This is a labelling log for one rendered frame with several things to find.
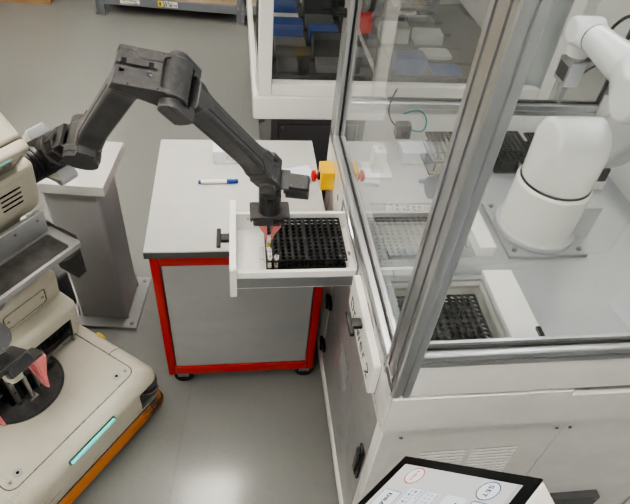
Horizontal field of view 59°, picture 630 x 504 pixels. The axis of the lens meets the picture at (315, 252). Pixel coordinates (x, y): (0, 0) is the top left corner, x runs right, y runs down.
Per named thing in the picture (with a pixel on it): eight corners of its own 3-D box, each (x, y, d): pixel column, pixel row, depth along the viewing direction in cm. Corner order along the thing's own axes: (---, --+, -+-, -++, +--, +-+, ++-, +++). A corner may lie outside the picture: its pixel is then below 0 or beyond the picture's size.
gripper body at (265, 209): (290, 223, 143) (291, 200, 138) (250, 223, 142) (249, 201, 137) (288, 207, 148) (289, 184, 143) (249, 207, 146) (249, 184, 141)
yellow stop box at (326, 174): (318, 191, 184) (319, 173, 179) (315, 178, 189) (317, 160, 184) (333, 191, 184) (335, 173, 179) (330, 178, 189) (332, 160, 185)
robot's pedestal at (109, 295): (65, 326, 239) (13, 183, 186) (86, 275, 260) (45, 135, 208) (136, 330, 240) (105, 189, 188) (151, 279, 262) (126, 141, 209)
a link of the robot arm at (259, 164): (158, 52, 98) (148, 107, 95) (186, 47, 95) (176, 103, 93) (265, 158, 136) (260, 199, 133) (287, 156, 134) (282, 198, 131)
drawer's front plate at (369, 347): (367, 394, 132) (374, 367, 124) (348, 301, 153) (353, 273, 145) (374, 394, 132) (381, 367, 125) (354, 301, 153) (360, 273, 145)
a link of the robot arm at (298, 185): (263, 150, 130) (258, 184, 128) (312, 155, 130) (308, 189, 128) (265, 171, 142) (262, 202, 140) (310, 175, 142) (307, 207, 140)
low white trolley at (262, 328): (168, 390, 220) (142, 252, 168) (178, 276, 265) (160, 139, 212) (313, 383, 228) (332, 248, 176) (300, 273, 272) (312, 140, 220)
